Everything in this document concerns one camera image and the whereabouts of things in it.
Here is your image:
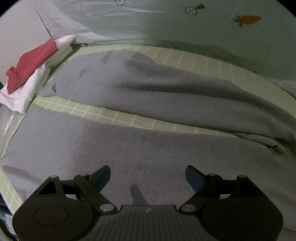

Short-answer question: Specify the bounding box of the grey fleece garment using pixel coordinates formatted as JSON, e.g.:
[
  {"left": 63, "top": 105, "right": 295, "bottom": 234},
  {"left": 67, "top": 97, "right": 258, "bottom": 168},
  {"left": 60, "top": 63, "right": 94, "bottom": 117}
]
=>
[{"left": 1, "top": 50, "right": 295, "bottom": 230}]

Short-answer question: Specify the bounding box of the clear plastic storage bag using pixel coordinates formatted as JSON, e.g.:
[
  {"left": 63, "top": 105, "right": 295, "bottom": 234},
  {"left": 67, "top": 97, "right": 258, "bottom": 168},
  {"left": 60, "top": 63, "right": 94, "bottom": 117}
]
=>
[{"left": 0, "top": 104, "right": 26, "bottom": 159}]

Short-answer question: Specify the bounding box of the white folded cloth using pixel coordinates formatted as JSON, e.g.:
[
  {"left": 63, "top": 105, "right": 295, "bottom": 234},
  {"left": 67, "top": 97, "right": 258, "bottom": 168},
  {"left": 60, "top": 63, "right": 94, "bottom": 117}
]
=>
[{"left": 1, "top": 35, "right": 76, "bottom": 113}]

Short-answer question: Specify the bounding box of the green grid cutting mat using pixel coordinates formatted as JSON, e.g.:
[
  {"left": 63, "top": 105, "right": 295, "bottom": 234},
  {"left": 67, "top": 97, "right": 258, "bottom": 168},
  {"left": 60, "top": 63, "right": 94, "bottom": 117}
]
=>
[{"left": 0, "top": 44, "right": 296, "bottom": 216}]

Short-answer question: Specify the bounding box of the red knitted folded cloth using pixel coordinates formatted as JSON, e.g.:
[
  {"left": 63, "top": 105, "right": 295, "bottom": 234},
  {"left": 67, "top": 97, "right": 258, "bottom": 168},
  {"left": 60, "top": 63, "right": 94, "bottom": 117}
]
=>
[{"left": 6, "top": 38, "right": 58, "bottom": 94}]

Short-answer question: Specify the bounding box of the light green carrot-print sheet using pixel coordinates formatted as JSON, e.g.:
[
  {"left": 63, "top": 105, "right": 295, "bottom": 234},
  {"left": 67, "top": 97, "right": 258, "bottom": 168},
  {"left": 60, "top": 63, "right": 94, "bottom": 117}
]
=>
[{"left": 35, "top": 1, "right": 295, "bottom": 81}]

